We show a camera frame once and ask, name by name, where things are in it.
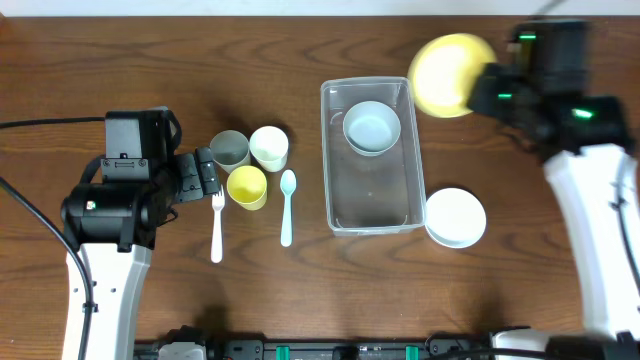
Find white plastic bowl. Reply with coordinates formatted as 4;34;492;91
425;187;487;249

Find grey plastic bowl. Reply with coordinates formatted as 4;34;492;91
343;101;401;157

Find white plastic fork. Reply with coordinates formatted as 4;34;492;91
210;187;226;263

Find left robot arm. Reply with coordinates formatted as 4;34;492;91
61;147;220;359

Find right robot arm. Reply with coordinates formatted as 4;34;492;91
467;18;639;359

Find grey plastic cup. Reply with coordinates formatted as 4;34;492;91
210;130;251;173

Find clear plastic container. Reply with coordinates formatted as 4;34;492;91
320;76;426;236

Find yellow plastic cup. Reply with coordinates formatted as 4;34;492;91
227;165;267;211

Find yellow plastic bowl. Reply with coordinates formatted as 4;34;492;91
408;33;497;119

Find white plastic cup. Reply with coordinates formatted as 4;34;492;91
249;126;289;172

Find light teal plastic spoon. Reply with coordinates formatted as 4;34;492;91
280;169;297;247

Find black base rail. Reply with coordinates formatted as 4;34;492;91
133;326;490;360

